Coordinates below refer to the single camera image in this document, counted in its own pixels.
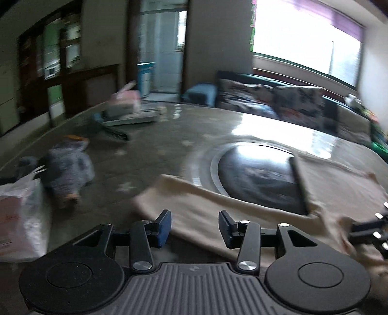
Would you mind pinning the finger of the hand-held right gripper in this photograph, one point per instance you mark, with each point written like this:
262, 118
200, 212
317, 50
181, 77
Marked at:
372, 237
369, 225

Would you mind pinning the blue sofa armrest cover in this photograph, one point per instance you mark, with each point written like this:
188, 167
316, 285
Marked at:
198, 94

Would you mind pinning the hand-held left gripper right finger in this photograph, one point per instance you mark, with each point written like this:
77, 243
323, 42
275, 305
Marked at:
225, 230

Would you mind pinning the dark wooden cabinet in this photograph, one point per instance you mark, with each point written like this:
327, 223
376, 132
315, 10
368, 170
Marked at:
81, 87

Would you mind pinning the plain grey pillow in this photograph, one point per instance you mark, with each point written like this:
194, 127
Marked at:
351, 124

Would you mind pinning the cream garment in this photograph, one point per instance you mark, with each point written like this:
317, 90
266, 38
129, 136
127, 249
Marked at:
212, 200

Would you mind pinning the dark teal sofa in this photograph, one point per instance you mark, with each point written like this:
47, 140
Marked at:
330, 106

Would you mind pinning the wide butterfly print cushion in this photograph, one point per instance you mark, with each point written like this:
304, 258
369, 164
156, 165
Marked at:
242, 94

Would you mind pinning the white remote control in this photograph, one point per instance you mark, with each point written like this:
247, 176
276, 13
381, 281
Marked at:
133, 118

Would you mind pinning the blue grey knitted glove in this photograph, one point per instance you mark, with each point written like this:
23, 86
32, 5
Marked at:
66, 169

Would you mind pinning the blue white small cabinet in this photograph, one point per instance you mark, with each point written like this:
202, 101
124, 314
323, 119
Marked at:
144, 78

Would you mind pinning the dark band smartwatch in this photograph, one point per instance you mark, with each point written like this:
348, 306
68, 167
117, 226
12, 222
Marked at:
115, 133

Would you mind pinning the white flat box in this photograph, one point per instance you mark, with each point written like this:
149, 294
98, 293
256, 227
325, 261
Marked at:
157, 108

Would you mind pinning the green plastic basket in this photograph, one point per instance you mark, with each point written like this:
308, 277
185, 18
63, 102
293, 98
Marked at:
380, 147

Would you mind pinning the white pink tissue box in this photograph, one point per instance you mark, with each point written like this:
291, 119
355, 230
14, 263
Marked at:
124, 103

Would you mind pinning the panda plush toy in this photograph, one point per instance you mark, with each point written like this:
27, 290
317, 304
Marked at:
353, 100

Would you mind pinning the dark wooden door frame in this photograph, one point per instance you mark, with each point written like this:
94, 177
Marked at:
133, 45

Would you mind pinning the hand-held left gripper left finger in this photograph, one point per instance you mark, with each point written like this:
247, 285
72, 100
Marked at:
163, 227

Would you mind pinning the round black induction cooktop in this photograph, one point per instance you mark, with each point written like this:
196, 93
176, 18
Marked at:
257, 175

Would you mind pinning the square butterfly print cushion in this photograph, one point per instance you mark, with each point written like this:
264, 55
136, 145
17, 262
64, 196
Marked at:
300, 100

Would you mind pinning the white plastic bag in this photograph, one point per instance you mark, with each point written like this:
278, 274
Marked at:
21, 218

